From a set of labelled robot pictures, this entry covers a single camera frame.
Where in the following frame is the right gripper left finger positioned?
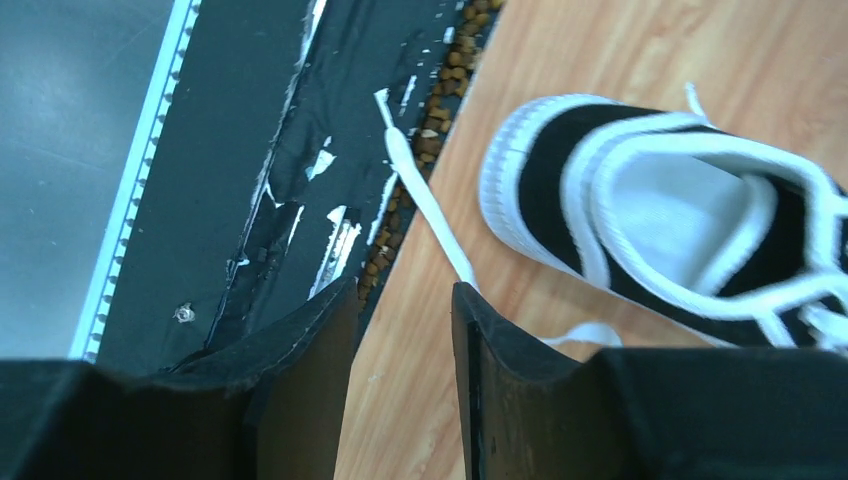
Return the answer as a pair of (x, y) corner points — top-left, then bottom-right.
(1, 278), (359, 479)

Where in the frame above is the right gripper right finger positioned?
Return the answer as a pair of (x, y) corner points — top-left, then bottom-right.
(452, 283), (847, 479)

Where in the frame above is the black white sneaker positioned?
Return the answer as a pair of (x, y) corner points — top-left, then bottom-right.
(479, 94), (847, 354)

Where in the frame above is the white shoelace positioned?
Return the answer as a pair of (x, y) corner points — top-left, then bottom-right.
(372, 80), (848, 352)

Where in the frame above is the white slotted cable duct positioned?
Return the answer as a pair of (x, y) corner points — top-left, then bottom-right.
(67, 0), (202, 363)

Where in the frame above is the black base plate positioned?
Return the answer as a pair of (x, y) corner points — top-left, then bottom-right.
(84, 1), (489, 375)

